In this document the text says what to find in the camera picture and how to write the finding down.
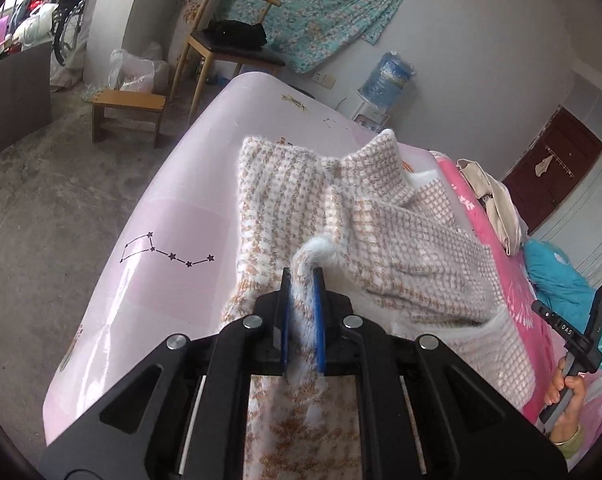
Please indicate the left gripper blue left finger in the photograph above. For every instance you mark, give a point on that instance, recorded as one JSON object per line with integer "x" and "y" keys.
{"x": 285, "y": 303}

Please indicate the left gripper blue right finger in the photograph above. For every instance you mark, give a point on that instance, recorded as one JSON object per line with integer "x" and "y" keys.
{"x": 319, "y": 298}

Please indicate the beige houndstooth knit coat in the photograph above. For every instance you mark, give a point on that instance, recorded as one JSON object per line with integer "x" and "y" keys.
{"x": 389, "y": 241}

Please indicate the black clothing on chair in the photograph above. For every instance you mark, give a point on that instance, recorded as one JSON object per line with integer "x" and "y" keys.
{"x": 236, "y": 35}

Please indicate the pink fleece floral blanket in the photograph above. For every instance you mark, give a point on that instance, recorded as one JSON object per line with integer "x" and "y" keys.
{"x": 543, "y": 346}

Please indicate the teal garment on bed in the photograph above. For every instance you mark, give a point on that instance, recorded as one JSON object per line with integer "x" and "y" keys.
{"x": 558, "y": 284}

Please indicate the pale pink printed bedsheet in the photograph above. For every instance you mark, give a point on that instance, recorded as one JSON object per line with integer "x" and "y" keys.
{"x": 173, "y": 267}

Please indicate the beige jacket on bed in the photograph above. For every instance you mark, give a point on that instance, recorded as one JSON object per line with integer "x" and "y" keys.
{"x": 498, "y": 205}

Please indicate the white water dispenser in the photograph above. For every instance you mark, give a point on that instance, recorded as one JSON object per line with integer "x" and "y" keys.
{"x": 364, "y": 113}

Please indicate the dark red wooden door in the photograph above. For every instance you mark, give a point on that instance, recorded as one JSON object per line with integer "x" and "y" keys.
{"x": 555, "y": 164}

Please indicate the blue water dispenser bottle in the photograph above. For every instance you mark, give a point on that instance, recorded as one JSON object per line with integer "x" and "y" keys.
{"x": 386, "y": 82}

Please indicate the small wooden stool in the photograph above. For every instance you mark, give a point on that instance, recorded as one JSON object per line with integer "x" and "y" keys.
{"x": 128, "y": 101}

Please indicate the wooden chair with dark seat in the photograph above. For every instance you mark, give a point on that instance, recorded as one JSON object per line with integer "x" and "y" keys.
{"x": 196, "y": 41}

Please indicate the white plastic bag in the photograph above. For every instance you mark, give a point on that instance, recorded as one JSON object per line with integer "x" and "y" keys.
{"x": 148, "y": 73}

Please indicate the teal floral hanging cloth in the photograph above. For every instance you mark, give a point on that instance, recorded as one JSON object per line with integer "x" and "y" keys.
{"x": 306, "y": 33}

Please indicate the dark grey cabinet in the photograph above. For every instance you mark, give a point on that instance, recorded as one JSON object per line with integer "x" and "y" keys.
{"x": 25, "y": 104}

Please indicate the bicycle with blue bag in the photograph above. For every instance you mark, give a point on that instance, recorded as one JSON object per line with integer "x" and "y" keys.
{"x": 59, "y": 21}

